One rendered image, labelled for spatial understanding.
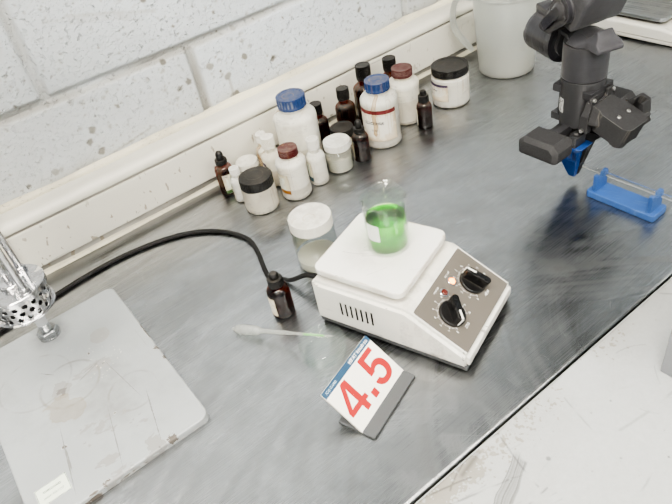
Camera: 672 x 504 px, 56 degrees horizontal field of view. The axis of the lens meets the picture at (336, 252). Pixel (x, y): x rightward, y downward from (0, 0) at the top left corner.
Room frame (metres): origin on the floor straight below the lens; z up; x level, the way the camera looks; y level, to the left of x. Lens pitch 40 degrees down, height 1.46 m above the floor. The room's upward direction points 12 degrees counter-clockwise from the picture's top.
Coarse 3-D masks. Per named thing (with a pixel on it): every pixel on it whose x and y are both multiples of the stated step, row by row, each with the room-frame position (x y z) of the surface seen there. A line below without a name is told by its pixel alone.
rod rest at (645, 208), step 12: (600, 180) 0.68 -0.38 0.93; (588, 192) 0.69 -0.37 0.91; (600, 192) 0.68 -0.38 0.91; (612, 192) 0.67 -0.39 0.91; (624, 192) 0.67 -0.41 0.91; (612, 204) 0.65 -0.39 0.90; (624, 204) 0.64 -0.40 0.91; (636, 204) 0.64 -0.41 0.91; (648, 204) 0.62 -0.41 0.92; (660, 204) 0.62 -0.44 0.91; (636, 216) 0.62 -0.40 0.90; (648, 216) 0.61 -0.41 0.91
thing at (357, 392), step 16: (368, 352) 0.46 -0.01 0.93; (352, 368) 0.44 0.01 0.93; (368, 368) 0.44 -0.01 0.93; (384, 368) 0.45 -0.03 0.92; (352, 384) 0.42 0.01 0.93; (368, 384) 0.43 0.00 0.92; (384, 384) 0.43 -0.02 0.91; (336, 400) 0.41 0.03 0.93; (352, 400) 0.41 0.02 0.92; (368, 400) 0.41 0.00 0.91; (352, 416) 0.39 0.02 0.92
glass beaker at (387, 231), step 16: (368, 192) 0.59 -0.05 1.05; (384, 192) 0.59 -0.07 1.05; (400, 192) 0.58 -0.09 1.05; (368, 208) 0.55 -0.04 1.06; (400, 208) 0.55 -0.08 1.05; (368, 224) 0.56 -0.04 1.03; (384, 224) 0.54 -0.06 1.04; (400, 224) 0.55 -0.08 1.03; (368, 240) 0.56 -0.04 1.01; (384, 240) 0.54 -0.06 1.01; (400, 240) 0.55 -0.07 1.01; (384, 256) 0.55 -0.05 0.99
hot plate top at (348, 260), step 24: (360, 216) 0.63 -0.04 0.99; (336, 240) 0.60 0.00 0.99; (360, 240) 0.59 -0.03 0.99; (432, 240) 0.56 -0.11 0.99; (336, 264) 0.55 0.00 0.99; (360, 264) 0.54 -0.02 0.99; (384, 264) 0.53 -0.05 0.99; (408, 264) 0.53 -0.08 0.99; (384, 288) 0.50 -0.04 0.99; (408, 288) 0.49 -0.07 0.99
